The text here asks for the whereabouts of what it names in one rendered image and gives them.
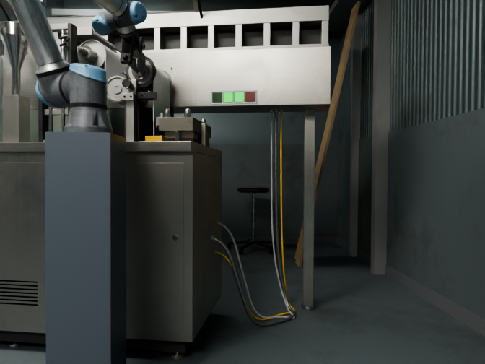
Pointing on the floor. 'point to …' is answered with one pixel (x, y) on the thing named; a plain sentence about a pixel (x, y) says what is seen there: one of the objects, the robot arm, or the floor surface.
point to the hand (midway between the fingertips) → (139, 73)
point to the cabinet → (173, 305)
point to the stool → (252, 222)
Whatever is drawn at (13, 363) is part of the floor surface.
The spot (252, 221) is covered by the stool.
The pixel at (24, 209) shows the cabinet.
